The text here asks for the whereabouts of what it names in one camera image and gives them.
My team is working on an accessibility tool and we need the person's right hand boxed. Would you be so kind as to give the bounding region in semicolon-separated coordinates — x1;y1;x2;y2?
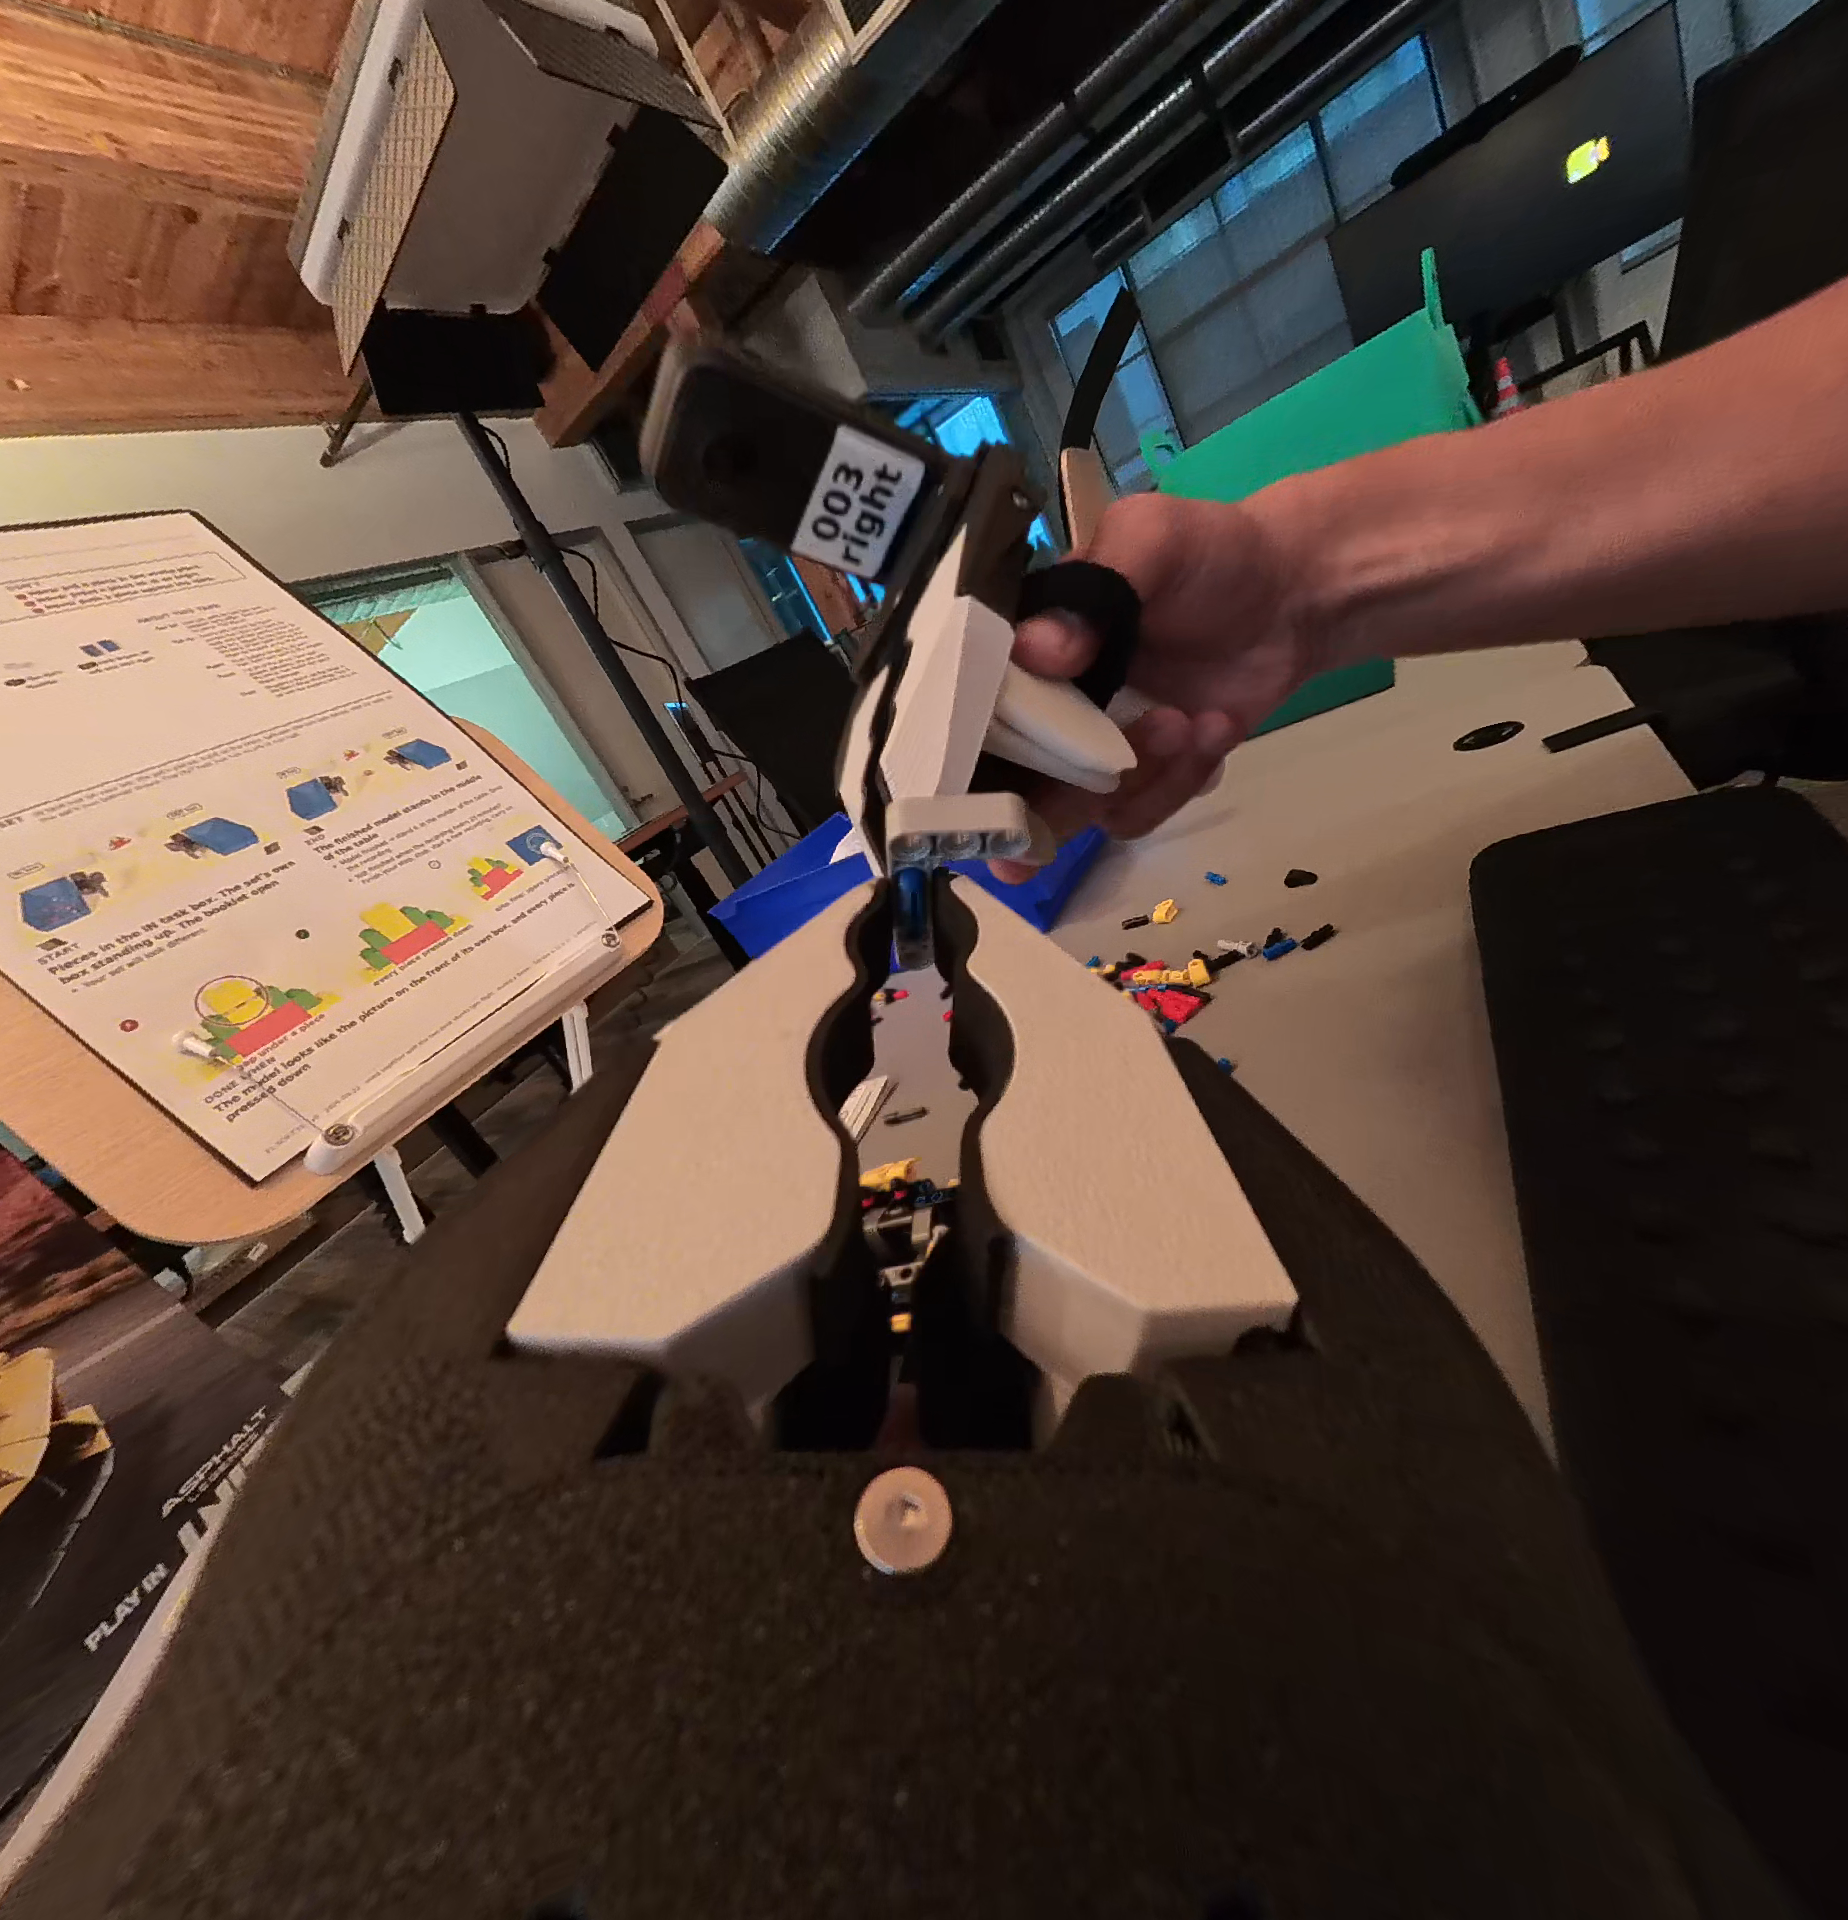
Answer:
991;483;1323;886

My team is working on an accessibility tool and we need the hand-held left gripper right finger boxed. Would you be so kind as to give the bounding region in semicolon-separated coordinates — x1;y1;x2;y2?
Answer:
932;875;1304;1418

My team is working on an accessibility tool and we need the grey desk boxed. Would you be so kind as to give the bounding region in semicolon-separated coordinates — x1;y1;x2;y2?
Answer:
849;637;1744;1456

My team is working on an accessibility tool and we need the black stand pole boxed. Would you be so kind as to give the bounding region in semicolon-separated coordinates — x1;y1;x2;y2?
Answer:
459;412;753;886

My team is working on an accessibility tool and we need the white perforated ceiling box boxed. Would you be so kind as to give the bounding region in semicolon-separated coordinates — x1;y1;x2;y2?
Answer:
288;0;722;369

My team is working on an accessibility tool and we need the person's right forearm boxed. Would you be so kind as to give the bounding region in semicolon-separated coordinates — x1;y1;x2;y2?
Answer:
1260;297;1848;678

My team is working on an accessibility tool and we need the yellow black brick car model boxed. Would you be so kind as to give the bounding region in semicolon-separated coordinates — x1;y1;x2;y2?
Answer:
856;1155;959;1338

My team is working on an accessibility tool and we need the printed instruction sheet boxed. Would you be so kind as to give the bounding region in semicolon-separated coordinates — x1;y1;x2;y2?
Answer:
0;513;644;1186

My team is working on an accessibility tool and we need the toy car set box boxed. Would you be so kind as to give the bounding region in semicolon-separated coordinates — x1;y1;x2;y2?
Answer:
0;1117;317;1846

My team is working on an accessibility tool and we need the large black screen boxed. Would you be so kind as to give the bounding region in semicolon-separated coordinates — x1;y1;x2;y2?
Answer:
1328;0;1691;346

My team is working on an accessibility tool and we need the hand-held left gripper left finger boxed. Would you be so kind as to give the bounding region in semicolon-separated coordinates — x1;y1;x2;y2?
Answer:
504;883;883;1407

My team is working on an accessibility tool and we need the metal ventilation duct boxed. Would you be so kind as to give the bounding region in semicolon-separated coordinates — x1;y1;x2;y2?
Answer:
706;0;1467;346

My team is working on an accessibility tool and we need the blue plastic bin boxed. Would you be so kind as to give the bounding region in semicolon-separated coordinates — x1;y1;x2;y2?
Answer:
709;809;1112;969

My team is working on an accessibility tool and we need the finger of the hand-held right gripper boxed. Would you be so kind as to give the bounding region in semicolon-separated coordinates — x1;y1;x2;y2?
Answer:
880;543;1019;803
834;663;909;859

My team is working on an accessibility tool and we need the short grey holed beam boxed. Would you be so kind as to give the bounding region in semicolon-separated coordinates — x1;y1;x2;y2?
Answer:
882;795;1033;878

